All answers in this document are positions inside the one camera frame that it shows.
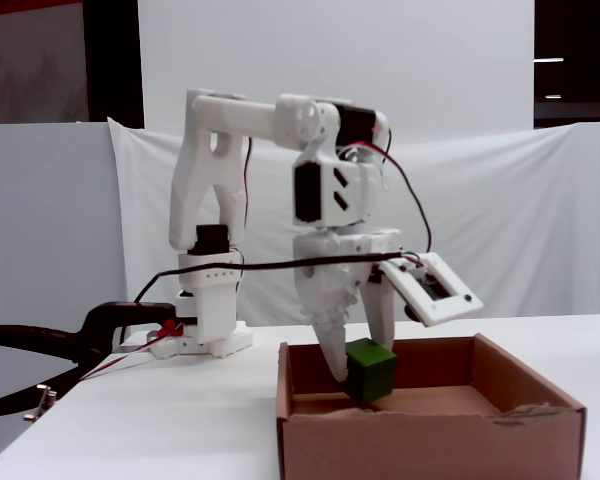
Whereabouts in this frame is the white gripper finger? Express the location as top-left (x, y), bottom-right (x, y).
top-left (301, 298), bottom-right (357, 397)
top-left (363, 269), bottom-right (398, 360)

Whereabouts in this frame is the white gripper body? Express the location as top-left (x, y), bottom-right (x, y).
top-left (292, 225), bottom-right (402, 307)

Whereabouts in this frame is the green cube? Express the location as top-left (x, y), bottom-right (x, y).
top-left (336, 337), bottom-right (399, 405)

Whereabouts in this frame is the brown cardboard box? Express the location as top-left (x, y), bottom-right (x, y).
top-left (275, 332), bottom-right (589, 480)

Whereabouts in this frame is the white backdrop cloth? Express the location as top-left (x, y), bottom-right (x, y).
top-left (107, 115), bottom-right (600, 329)

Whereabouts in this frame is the white backdrop board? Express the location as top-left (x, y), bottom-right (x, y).
top-left (137, 0), bottom-right (536, 151)

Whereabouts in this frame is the black clamp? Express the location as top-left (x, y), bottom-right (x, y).
top-left (0, 300), bottom-right (178, 421)

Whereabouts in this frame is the grey partition panel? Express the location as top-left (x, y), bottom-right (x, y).
top-left (0, 122), bottom-right (129, 335)

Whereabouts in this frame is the beige framed panel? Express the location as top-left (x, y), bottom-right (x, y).
top-left (0, 4), bottom-right (90, 125)

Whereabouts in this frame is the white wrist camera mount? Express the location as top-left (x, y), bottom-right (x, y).
top-left (378, 250), bottom-right (486, 329)

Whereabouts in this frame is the black camera cable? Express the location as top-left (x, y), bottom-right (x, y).
top-left (133, 251), bottom-right (417, 305)

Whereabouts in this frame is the red black servo cable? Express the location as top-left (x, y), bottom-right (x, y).
top-left (348, 141), bottom-right (434, 252)

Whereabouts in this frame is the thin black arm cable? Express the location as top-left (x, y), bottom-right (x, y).
top-left (240, 135), bottom-right (255, 194)

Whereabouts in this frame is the red white base cable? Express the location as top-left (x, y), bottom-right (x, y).
top-left (78, 319), bottom-right (187, 384)

